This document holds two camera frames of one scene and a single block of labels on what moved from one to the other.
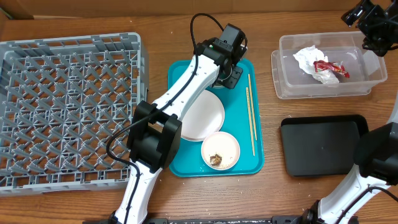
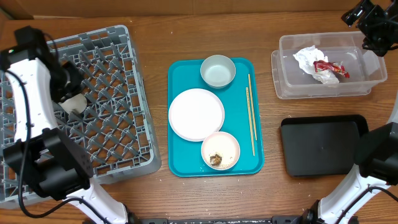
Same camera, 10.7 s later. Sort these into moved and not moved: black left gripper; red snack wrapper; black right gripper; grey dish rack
Moved: black left gripper
Not moved: grey dish rack; red snack wrapper; black right gripper
